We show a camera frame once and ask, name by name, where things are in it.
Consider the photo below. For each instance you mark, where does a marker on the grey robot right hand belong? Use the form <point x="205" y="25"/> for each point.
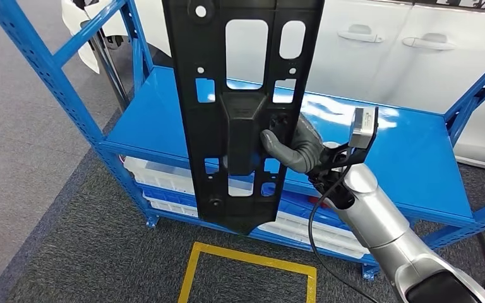
<point x="305" y="146"/>

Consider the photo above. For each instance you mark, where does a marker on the black plastic panel part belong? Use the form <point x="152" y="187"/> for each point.
<point x="242" y="134"/>

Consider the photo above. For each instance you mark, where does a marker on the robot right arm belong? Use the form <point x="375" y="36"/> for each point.
<point x="376" y="221"/>

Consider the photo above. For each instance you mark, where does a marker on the blue metal shelf rack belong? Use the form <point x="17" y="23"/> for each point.
<point x="150" y="121"/>

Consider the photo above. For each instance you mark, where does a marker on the white plastic tray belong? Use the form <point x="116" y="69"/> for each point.
<point x="163" y="175"/>
<point x="309" y="238"/>

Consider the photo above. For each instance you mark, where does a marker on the white car body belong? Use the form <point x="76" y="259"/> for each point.
<point x="393" y="75"/>

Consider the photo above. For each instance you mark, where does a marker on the yellow floor tape square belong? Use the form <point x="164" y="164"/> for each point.
<point x="246" y="258"/>

